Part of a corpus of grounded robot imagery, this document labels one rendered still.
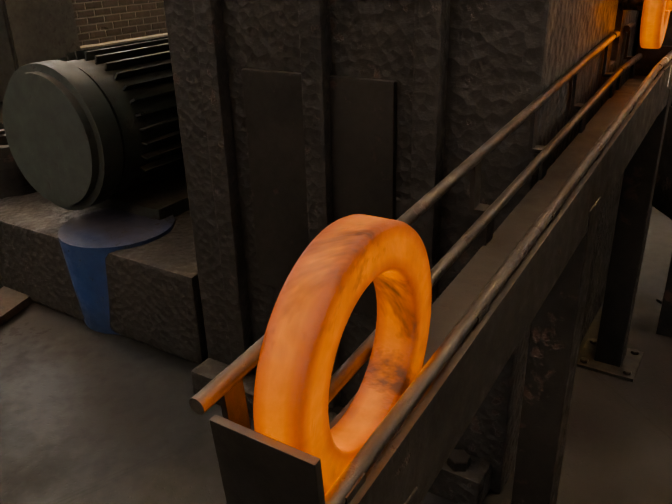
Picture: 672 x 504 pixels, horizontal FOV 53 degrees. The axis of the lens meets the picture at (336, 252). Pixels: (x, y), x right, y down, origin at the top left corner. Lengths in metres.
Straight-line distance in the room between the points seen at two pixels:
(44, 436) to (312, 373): 1.25
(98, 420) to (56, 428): 0.09
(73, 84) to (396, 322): 1.36
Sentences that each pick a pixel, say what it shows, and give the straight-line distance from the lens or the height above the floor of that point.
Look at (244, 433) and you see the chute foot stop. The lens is 0.39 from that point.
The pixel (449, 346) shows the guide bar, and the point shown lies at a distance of 0.52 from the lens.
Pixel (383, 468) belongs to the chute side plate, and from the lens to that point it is 0.44.
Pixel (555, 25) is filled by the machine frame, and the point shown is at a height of 0.81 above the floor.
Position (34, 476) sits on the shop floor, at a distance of 1.49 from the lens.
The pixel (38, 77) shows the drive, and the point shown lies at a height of 0.65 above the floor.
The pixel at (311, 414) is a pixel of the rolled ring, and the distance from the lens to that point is 0.38.
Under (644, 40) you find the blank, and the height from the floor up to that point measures 0.75.
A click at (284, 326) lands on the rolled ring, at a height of 0.73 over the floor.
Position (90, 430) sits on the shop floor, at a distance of 1.55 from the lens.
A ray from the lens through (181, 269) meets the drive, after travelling 1.58.
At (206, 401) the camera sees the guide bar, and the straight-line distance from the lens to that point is 0.41.
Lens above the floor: 0.92
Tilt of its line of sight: 25 degrees down
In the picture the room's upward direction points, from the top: 2 degrees counter-clockwise
